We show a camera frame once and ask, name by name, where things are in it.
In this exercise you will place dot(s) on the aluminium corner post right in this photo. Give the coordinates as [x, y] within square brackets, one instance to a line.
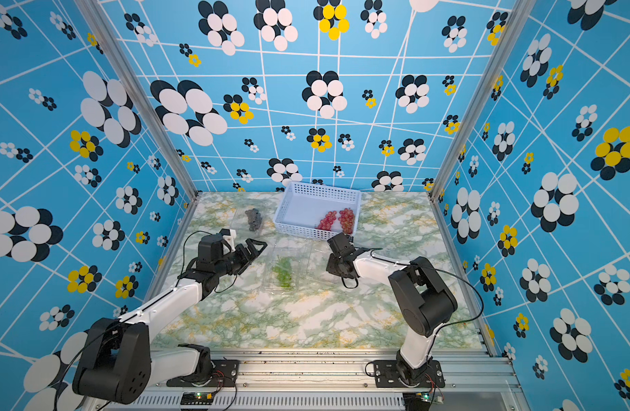
[517, 20]

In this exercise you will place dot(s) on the black grape bunch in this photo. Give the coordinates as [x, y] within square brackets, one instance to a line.
[254, 219]

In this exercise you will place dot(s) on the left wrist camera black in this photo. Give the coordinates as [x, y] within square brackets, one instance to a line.
[216, 252]

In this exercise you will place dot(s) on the white perforated plastic basket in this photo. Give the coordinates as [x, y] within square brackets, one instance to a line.
[303, 205]

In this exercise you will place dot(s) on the green grape bunch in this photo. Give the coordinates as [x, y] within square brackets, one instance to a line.
[283, 273]

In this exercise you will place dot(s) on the right green circuit board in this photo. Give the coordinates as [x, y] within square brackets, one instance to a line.
[417, 401]

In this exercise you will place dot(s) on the green circuit board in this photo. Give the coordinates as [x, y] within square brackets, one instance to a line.
[197, 399]
[417, 401]

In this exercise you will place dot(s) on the aluminium corner post left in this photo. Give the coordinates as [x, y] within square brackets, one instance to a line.
[121, 64]

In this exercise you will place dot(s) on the aluminium corner post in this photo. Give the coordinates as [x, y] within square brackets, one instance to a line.
[517, 20]
[121, 64]

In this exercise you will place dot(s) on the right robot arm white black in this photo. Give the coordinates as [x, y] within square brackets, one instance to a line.
[425, 300]

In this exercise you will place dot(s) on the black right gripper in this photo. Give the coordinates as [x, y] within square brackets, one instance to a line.
[330, 265]

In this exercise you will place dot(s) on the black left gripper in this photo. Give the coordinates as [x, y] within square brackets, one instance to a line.
[248, 258]

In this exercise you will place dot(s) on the red grape bunch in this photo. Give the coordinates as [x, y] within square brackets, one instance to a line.
[326, 224]
[347, 220]

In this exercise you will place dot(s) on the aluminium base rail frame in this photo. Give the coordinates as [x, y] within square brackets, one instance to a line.
[337, 379]

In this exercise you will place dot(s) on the left green circuit board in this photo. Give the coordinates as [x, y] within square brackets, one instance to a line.
[197, 399]

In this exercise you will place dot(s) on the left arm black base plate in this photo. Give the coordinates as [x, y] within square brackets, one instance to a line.
[224, 374]

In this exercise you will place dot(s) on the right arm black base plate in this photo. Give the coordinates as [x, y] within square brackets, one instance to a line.
[397, 374]

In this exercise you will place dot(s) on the clear plastic clamshell container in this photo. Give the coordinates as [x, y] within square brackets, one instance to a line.
[240, 226]

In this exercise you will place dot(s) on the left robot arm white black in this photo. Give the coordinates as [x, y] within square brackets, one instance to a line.
[117, 362]

